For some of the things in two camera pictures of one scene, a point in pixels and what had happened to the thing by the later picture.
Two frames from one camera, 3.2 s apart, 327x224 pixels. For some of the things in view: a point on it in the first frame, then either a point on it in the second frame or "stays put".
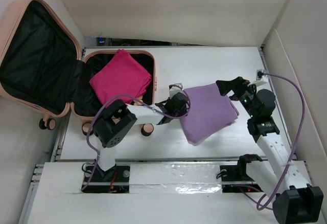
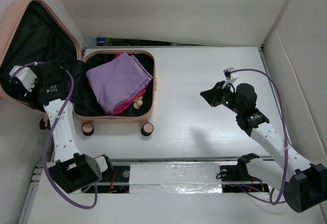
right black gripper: x=226 y=86 → x=212 y=95
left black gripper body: x=179 y=113 → x=32 y=96
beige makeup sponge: x=137 y=103 stays put
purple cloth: x=210 y=112 → x=118 y=81
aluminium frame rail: x=90 y=158 stays put
